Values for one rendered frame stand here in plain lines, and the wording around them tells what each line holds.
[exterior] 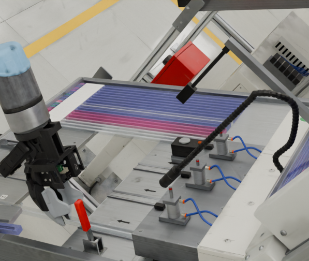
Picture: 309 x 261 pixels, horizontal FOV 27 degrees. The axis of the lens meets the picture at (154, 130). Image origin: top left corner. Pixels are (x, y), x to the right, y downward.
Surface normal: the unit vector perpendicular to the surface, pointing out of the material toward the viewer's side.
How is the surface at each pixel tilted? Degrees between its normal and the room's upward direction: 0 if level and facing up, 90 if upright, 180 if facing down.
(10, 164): 90
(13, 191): 43
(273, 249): 0
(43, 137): 90
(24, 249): 90
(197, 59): 0
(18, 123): 78
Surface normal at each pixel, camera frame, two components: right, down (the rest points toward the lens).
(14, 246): -0.46, 0.47
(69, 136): -0.13, -0.87
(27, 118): 0.29, 0.29
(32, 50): 0.51, -0.56
